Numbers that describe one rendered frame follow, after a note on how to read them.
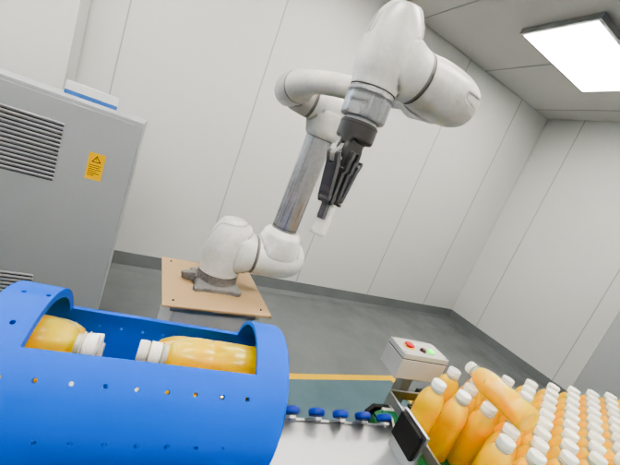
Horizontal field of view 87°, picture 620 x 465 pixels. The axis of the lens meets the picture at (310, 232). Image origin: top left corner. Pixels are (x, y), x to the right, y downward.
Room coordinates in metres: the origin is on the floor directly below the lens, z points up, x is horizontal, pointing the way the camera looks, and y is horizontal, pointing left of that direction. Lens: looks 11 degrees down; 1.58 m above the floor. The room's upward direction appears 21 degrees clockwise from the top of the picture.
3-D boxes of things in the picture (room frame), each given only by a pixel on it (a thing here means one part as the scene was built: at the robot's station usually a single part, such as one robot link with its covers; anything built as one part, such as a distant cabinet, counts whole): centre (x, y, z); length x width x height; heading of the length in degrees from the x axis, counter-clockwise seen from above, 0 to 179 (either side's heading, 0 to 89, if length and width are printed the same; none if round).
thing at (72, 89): (1.83, 1.40, 1.48); 0.24 x 0.12 x 0.08; 127
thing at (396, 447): (0.76, -0.44, 0.99); 0.10 x 0.02 x 0.12; 21
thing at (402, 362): (1.11, -0.52, 1.05); 0.20 x 0.10 x 0.10; 111
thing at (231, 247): (1.19, 0.27, 1.18); 0.18 x 0.16 x 0.22; 116
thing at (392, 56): (0.67, -0.03, 1.82); 0.13 x 0.11 x 0.16; 116
